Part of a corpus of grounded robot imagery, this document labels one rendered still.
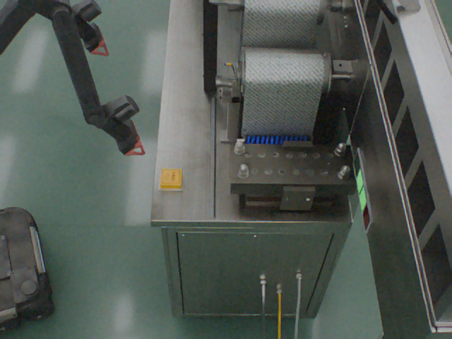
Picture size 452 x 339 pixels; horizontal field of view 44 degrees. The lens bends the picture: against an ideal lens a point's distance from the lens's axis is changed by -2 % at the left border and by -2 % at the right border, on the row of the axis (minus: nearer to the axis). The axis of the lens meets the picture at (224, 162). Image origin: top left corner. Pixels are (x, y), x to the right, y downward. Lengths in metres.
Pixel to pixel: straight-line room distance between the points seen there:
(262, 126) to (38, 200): 1.57
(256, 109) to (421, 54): 0.66
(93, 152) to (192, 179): 1.36
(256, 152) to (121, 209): 1.27
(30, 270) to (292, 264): 1.12
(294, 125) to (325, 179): 0.21
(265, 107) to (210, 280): 0.77
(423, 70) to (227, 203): 0.87
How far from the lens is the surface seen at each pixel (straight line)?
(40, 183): 3.16
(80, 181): 3.12
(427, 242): 1.20
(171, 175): 1.92
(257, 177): 1.79
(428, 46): 1.35
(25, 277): 2.56
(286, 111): 1.82
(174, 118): 2.12
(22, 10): 1.39
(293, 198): 1.82
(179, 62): 2.33
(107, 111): 1.69
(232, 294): 2.34
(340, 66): 1.79
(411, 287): 1.27
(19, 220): 2.76
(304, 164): 1.84
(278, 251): 2.03
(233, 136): 2.02
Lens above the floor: 2.47
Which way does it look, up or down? 52 degrees down
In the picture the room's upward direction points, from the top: 2 degrees clockwise
